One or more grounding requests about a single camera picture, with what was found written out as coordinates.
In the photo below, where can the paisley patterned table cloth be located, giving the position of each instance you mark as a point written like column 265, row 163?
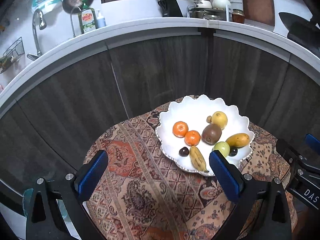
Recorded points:
column 144, row 195

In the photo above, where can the small tan round fruit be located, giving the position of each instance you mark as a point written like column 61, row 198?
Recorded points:
column 209, row 119

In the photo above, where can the large orange mandarin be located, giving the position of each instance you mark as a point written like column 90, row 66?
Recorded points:
column 180, row 129

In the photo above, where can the small yellow banana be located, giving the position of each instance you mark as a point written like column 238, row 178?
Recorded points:
column 197, row 159

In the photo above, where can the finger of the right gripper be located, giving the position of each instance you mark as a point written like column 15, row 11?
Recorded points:
column 288, row 153
column 312, row 143

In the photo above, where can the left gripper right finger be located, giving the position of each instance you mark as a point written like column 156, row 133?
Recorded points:
column 273, row 220

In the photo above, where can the black knife block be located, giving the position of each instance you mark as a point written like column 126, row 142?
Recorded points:
column 170, row 8

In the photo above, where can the white soap dispenser bottle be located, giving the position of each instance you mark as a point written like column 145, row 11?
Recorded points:
column 100, row 20

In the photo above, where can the blue plastic bag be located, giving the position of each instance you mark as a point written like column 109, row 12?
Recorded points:
column 26, row 200

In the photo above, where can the small orange mandarin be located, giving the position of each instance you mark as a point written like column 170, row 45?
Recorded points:
column 192, row 138

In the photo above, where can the green dish soap bottle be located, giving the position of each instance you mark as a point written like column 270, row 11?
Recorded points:
column 87, row 19

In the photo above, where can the brown cutting board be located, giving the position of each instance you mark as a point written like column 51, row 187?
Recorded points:
column 259, row 11

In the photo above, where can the brown glass jar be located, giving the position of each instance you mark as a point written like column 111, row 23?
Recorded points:
column 238, row 16

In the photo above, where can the brown kiwi fruit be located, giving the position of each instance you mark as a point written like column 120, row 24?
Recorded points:
column 211, row 134

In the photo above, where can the yellow lemon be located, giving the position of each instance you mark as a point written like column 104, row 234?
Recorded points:
column 220, row 119

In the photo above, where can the dark plum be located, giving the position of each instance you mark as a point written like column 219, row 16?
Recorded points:
column 184, row 152
column 233, row 151

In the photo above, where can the white teapot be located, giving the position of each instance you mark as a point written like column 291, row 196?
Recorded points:
column 221, row 4

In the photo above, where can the white curved kitchen counter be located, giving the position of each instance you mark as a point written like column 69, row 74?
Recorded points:
column 97, row 41

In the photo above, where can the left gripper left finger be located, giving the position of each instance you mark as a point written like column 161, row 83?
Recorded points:
column 44, row 219

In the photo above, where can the white scalloped fruit bowl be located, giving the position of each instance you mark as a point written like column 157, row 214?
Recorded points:
column 194, row 112

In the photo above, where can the yellow mango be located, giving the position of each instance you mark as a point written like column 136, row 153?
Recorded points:
column 238, row 140

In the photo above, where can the wire sink rack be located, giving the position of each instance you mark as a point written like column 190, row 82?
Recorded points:
column 12, row 54

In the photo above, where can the green apple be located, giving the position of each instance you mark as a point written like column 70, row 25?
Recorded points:
column 223, row 147

